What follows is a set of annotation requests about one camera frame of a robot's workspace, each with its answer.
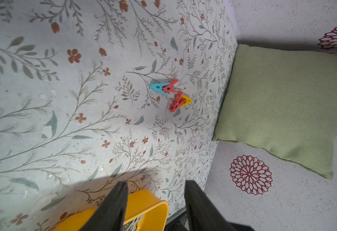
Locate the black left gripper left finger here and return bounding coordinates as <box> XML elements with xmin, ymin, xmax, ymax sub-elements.
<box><xmin>80</xmin><ymin>182</ymin><xmax>128</xmax><ymax>231</ymax></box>

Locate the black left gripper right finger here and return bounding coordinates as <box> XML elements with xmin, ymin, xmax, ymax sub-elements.
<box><xmin>184</xmin><ymin>180</ymin><xmax>253</xmax><ymax>231</ymax></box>

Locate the yellow plastic storage tray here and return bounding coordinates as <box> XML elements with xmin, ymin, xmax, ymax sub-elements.
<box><xmin>56</xmin><ymin>190</ymin><xmax>169</xmax><ymax>231</ymax></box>

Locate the yellow clothespin in pile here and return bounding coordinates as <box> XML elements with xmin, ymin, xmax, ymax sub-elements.
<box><xmin>179</xmin><ymin>95</ymin><xmax>193</xmax><ymax>107</ymax></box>

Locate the red clothespin in pile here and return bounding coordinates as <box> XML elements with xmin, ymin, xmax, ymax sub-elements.
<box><xmin>169</xmin><ymin>91</ymin><xmax>185</xmax><ymax>112</ymax></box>

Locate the red clothespin upper pile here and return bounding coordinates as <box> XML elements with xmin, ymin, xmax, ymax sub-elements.
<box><xmin>162</xmin><ymin>79</ymin><xmax>180</xmax><ymax>94</ymax></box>

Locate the teal clothespin in pile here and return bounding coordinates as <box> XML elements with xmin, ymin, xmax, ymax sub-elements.
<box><xmin>149</xmin><ymin>83</ymin><xmax>170</xmax><ymax>97</ymax></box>

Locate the green square pillow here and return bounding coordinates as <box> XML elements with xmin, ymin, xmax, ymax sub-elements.
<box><xmin>213</xmin><ymin>44</ymin><xmax>337</xmax><ymax>179</ymax></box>

